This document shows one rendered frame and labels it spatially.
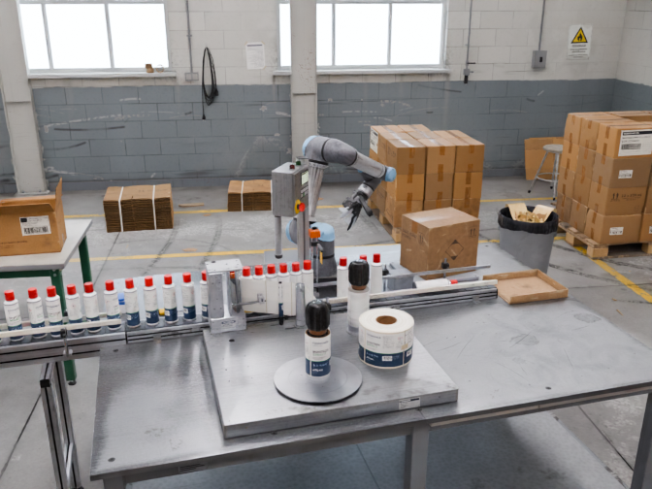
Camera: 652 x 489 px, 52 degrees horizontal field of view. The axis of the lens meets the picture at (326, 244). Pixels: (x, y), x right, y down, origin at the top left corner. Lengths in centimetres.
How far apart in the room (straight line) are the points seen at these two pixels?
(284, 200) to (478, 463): 143
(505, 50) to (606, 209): 313
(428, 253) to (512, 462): 100
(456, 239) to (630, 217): 319
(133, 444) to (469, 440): 164
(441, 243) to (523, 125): 573
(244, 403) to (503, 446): 142
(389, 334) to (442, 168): 394
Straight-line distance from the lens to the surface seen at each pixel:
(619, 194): 618
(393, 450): 318
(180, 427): 229
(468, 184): 633
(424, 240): 323
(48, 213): 403
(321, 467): 307
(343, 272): 288
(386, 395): 232
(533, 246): 514
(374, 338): 241
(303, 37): 802
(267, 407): 226
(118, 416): 239
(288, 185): 272
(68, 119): 835
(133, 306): 279
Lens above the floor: 213
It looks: 20 degrees down
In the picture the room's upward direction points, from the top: straight up
